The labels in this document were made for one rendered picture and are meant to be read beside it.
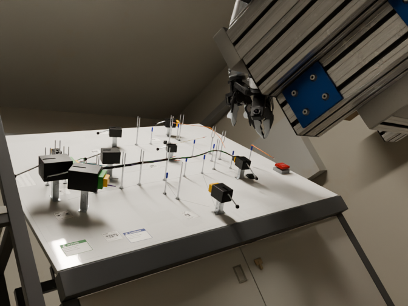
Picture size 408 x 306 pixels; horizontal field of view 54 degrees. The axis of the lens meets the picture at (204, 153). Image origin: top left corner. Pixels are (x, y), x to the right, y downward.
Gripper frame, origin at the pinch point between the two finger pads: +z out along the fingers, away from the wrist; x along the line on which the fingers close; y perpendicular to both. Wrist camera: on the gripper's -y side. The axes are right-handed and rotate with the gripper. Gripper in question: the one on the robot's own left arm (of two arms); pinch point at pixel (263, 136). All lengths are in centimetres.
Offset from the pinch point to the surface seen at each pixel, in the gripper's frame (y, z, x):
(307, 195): 1.6, 28.5, -15.3
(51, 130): 106, 51, 209
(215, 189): -30.8, 4.0, 11.0
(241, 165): 1.4, 14.4, 11.1
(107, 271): -75, -1, 26
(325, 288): -31, 44, -24
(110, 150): -25, -7, 53
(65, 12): 98, -42, 149
